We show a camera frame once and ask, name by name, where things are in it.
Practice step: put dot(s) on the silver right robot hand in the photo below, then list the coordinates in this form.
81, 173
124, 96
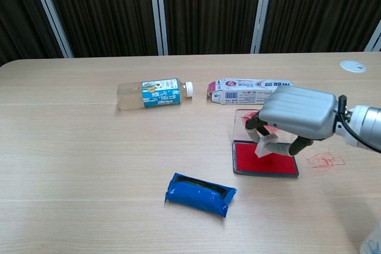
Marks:
300, 111

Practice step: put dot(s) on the white red stamp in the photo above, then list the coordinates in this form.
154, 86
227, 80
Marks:
264, 147

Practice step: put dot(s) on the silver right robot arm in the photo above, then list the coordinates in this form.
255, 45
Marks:
360, 127

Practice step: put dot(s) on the red ink stamp pad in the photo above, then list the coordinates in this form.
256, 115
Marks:
247, 159

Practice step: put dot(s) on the white pink toothpaste carton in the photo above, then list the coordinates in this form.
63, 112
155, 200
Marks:
238, 90

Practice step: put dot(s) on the blue plastic wrapped packet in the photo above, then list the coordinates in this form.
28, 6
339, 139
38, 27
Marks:
198, 195

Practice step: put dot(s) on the clear plastic bottle teal label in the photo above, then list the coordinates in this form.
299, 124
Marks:
154, 94

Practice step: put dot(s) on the translucent plastic object blue scribbles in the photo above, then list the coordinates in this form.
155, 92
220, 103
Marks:
372, 240

